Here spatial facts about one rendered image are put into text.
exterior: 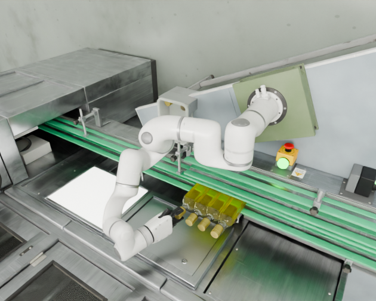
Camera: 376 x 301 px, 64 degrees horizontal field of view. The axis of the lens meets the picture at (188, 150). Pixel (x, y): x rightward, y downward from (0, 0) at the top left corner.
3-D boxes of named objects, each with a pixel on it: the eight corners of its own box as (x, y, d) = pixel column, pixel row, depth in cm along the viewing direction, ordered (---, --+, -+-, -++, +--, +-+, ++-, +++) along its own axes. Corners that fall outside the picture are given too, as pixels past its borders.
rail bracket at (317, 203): (316, 192, 115) (306, 213, 106) (320, 177, 111) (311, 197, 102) (326, 195, 114) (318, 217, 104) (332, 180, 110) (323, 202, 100)
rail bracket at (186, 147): (185, 164, 147) (170, 177, 138) (184, 134, 138) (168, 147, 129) (190, 166, 146) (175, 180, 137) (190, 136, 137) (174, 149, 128)
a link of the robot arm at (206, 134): (178, 123, 97) (180, 165, 105) (252, 134, 89) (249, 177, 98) (188, 111, 104) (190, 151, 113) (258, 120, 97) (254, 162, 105)
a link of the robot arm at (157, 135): (191, 119, 109) (156, 115, 114) (179, 112, 96) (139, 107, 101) (185, 157, 109) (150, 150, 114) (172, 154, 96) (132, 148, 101)
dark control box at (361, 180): (348, 178, 119) (344, 190, 113) (354, 162, 115) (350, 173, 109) (371, 186, 115) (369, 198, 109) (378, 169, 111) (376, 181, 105)
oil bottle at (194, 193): (205, 182, 146) (180, 208, 131) (205, 172, 143) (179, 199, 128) (215, 186, 144) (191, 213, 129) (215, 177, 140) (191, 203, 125)
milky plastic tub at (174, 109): (169, 130, 161) (159, 137, 155) (167, 91, 149) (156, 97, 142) (197, 139, 153) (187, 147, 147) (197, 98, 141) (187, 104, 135)
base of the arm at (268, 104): (246, 86, 116) (230, 100, 105) (278, 80, 109) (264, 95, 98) (254, 122, 122) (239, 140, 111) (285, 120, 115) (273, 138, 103)
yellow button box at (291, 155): (280, 157, 132) (274, 165, 126) (283, 143, 128) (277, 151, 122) (296, 162, 128) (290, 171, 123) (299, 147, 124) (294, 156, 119)
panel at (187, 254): (95, 168, 177) (44, 202, 153) (94, 163, 176) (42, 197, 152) (234, 232, 136) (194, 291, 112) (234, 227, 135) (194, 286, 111)
